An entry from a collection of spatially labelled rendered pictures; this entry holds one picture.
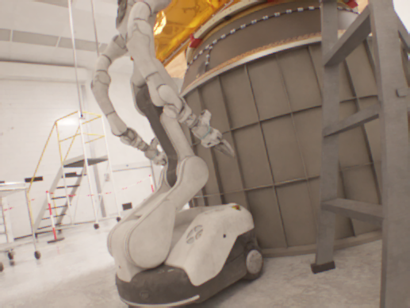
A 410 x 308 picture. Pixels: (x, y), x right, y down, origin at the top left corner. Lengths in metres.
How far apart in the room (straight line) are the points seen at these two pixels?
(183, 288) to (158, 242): 0.21
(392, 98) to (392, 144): 0.13
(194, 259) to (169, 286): 0.13
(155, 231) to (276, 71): 1.10
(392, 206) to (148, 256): 0.83
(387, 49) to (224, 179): 1.19
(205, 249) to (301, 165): 0.77
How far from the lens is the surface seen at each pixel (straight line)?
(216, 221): 1.07
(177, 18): 2.67
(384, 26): 0.93
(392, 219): 0.78
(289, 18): 1.91
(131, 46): 1.11
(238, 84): 1.65
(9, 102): 9.29
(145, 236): 1.05
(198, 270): 1.01
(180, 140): 1.27
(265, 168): 1.54
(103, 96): 1.46
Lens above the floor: 0.50
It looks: 4 degrees up
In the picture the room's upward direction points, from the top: 12 degrees counter-clockwise
